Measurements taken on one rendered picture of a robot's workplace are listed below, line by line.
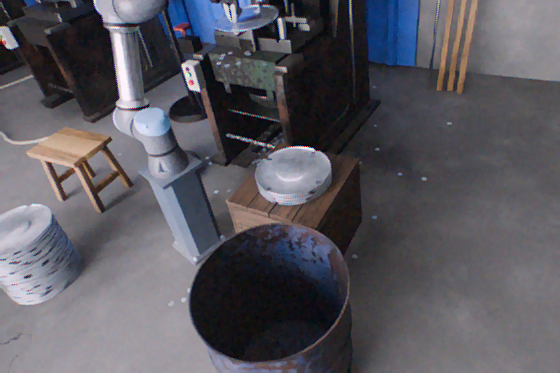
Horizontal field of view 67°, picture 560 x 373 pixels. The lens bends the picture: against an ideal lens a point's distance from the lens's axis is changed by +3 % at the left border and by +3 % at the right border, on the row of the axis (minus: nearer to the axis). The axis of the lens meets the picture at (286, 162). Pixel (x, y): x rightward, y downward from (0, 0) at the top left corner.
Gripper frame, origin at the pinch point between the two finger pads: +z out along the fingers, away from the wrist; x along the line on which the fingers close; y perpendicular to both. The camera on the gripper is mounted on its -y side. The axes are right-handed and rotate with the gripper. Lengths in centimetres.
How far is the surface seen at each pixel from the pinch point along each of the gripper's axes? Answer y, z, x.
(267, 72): -1.6, 20.5, -15.5
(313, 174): -36, 40, -57
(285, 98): -7.5, 28.1, -27.7
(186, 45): -3.3, 12.4, 29.5
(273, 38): 8.1, 8.9, -14.3
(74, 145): -55, 48, 70
